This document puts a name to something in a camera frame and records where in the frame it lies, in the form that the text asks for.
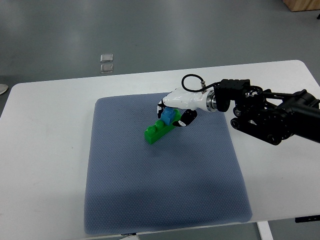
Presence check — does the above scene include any wooden box corner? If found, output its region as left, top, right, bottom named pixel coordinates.
left=282, top=0, right=320, bottom=12

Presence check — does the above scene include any green toy brick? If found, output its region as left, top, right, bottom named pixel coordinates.
left=144, top=108, right=181, bottom=145

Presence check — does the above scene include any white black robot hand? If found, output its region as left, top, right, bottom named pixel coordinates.
left=157, top=87, right=218, bottom=127

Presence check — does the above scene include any blue-grey foam mat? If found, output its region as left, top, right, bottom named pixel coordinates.
left=84, top=93, right=252, bottom=235

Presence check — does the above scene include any upper metal floor plate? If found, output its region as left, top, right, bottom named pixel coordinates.
left=100, top=53, right=114, bottom=63

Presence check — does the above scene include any grey shoe tip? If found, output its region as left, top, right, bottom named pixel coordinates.
left=0, top=83, right=9, bottom=95

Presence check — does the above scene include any black cable loop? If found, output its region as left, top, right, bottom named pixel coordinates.
left=181, top=73, right=221, bottom=94

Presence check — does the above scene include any white table leg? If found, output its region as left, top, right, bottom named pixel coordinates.
left=256, top=221, right=274, bottom=240

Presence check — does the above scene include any black table control panel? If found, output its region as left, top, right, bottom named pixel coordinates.
left=295, top=215, right=320, bottom=223

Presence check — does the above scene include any blue toy block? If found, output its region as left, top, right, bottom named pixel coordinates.
left=160, top=107, right=176, bottom=126

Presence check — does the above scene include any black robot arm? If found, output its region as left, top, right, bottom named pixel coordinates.
left=213, top=79, right=320, bottom=145

